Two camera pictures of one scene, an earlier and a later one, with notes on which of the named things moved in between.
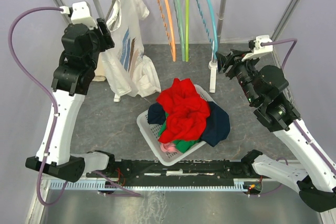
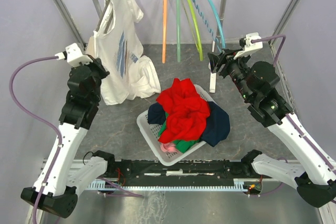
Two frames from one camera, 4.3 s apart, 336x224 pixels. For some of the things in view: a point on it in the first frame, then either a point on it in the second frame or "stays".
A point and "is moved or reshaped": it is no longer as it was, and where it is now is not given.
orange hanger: x=166 y=16 is moved or reshaped
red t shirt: x=187 y=110 stays
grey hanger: x=112 y=4 -> x=106 y=2
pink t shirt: x=169 y=147 stays
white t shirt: x=124 y=66 is moved or reshaped
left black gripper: x=107 y=41 -> x=97 y=64
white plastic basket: x=151 y=131 stays
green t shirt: x=183 y=146 stays
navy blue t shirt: x=217 y=127 stays
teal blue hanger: x=213 y=17 is moved or reshaped
